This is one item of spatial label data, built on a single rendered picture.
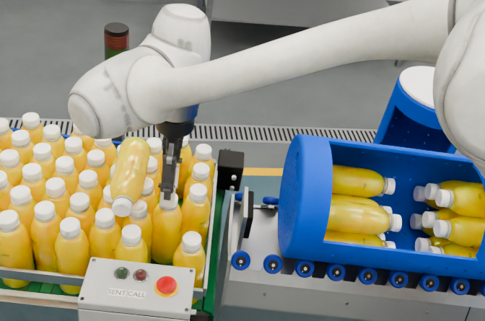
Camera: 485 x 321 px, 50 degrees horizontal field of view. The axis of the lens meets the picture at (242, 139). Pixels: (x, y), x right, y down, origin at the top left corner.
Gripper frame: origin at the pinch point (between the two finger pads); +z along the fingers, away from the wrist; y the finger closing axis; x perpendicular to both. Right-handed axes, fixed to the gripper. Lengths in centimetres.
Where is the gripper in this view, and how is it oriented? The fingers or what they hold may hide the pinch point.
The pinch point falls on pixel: (169, 187)
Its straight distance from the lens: 114.4
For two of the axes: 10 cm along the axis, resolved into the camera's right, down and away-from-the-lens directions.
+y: 0.3, -6.3, 7.8
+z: -1.4, 7.7, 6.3
